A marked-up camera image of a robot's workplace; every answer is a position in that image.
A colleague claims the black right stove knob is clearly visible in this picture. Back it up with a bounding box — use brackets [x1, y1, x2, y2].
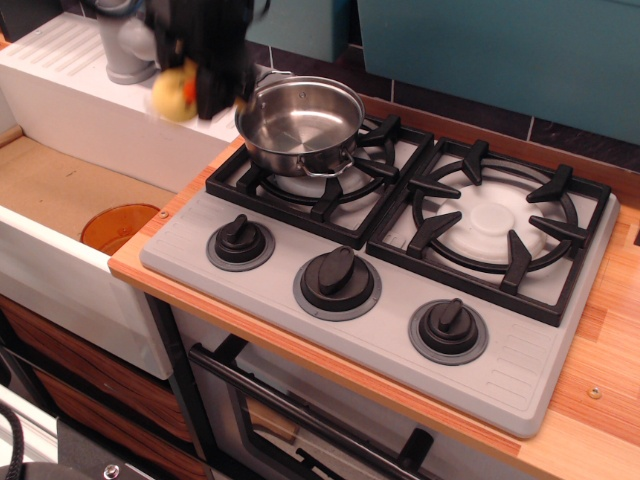
[408, 298, 489, 366]

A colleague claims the grey toy faucet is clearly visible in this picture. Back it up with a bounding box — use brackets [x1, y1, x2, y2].
[94, 0, 157, 85]

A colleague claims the stainless steel pan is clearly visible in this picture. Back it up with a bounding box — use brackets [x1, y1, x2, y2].
[235, 75, 365, 178]

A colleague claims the oven door with handle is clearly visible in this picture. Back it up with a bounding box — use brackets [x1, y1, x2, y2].
[187, 335, 509, 479]

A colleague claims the white toy sink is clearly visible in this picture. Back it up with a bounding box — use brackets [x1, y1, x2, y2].
[1, 13, 237, 380]

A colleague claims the black left stove knob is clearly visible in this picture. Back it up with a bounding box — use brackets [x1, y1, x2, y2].
[206, 214, 275, 272]

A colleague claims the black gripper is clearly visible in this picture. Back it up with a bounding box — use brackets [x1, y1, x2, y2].
[145, 0, 255, 120]

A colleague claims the black left burner grate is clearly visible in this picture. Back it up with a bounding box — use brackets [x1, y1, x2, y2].
[206, 115, 435, 249]

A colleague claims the yellow stuffed duck toy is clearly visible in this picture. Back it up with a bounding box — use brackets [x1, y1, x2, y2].
[151, 59, 200, 123]

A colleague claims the grey toy stove top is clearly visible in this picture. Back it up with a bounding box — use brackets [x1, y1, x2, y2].
[138, 115, 621, 440]

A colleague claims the wooden drawer cabinet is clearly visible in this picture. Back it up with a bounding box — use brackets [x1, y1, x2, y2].
[1, 298, 213, 479]

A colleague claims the black braided cable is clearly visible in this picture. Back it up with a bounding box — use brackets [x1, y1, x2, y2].
[0, 402, 26, 480]

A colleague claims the black burner grate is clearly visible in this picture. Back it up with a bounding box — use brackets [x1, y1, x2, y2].
[367, 139, 619, 327]
[206, 115, 435, 249]

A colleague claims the teal wall cabinet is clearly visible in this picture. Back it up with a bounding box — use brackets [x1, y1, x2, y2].
[248, 1, 639, 143]

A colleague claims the black right burner grate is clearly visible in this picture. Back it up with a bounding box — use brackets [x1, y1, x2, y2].
[367, 139, 619, 327]

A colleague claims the black stove knob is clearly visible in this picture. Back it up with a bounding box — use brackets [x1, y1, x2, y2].
[293, 246, 382, 322]
[408, 298, 489, 366]
[206, 214, 275, 272]

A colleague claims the black middle stove knob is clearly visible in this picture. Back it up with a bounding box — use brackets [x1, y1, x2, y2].
[293, 246, 382, 322]

